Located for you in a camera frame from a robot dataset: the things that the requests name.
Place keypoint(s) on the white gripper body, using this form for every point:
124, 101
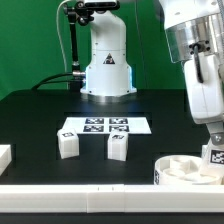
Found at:
206, 99

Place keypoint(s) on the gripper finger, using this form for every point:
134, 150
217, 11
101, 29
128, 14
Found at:
216, 131

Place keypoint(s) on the white round stool seat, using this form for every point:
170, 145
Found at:
182, 170

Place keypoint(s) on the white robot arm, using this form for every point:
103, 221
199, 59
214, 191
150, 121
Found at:
195, 34

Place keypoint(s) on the white right fence bar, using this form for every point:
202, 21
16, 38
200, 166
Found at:
204, 151

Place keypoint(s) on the white fence bar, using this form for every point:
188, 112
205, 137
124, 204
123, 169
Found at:
5, 157
204, 151
110, 198

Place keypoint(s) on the white marker sheet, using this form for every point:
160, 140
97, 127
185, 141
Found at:
106, 125

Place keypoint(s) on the white front fence bar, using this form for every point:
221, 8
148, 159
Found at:
110, 198

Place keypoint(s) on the white left fence bar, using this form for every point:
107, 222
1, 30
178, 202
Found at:
5, 157

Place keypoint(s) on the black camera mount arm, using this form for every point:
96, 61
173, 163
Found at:
77, 14

